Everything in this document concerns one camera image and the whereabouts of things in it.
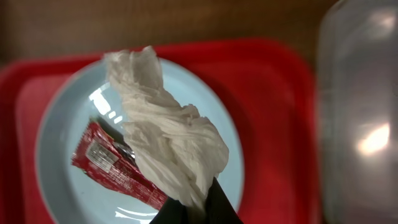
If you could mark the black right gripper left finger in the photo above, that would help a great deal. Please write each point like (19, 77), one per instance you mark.
(172, 212)

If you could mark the clear plastic waste bin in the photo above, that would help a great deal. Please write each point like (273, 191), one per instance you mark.
(357, 111)

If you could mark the large light blue plate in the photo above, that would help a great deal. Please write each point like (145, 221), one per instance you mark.
(69, 195)

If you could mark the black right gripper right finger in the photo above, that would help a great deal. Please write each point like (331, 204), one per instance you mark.
(218, 208)

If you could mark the red plastic tray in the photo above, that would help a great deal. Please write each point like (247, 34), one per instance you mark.
(267, 88)

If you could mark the white paper napkin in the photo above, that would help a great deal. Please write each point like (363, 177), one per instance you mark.
(175, 148)

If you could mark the red snack wrapper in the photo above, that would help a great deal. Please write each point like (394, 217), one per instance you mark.
(112, 164)

